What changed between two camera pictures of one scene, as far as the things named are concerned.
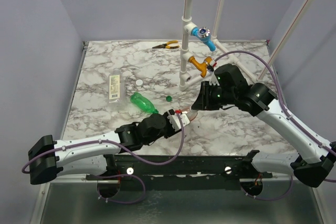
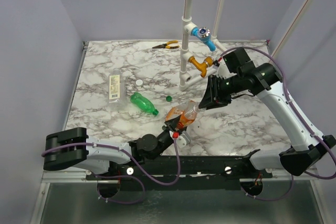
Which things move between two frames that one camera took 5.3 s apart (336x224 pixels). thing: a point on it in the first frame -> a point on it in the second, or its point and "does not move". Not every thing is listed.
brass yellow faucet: x=202 y=66 does not move
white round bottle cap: x=138 y=83 does not move
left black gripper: x=172 y=131 -> x=171 y=125
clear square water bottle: x=116 y=87 does not move
